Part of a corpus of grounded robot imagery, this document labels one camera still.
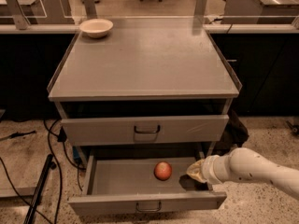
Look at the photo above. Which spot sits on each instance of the grey background cabinet left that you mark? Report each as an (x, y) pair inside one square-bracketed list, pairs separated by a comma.
[(40, 11)]

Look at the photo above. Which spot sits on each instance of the grey open middle drawer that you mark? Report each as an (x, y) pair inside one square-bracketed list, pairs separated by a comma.
[(128, 185)]

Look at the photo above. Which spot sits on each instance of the grey metal drawer cabinet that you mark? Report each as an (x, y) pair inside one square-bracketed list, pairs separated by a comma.
[(146, 67)]

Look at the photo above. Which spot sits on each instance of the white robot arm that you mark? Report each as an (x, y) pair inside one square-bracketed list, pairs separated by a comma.
[(245, 165)]

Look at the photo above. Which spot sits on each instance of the black bar on floor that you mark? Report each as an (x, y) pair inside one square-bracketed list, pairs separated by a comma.
[(38, 191)]

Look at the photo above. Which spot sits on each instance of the cream ceramic bowl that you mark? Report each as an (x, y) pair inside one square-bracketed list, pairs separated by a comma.
[(96, 28)]

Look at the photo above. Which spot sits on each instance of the red apple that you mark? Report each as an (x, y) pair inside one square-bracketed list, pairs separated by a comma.
[(163, 170)]

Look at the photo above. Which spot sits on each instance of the grey background cabinet right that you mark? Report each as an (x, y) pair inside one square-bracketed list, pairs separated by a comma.
[(260, 11)]

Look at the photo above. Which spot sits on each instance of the grey top drawer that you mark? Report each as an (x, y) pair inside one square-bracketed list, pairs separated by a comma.
[(144, 130)]

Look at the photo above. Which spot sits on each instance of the clear acrylic barrier panel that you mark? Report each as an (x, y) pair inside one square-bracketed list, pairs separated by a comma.
[(148, 8)]

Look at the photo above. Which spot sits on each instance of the black cloth on floor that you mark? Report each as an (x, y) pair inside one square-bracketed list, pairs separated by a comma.
[(235, 135)]

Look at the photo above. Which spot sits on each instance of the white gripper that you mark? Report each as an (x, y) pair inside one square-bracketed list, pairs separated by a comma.
[(207, 170)]

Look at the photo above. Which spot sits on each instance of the grey background cabinet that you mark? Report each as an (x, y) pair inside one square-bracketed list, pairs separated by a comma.
[(260, 11), (40, 11)]

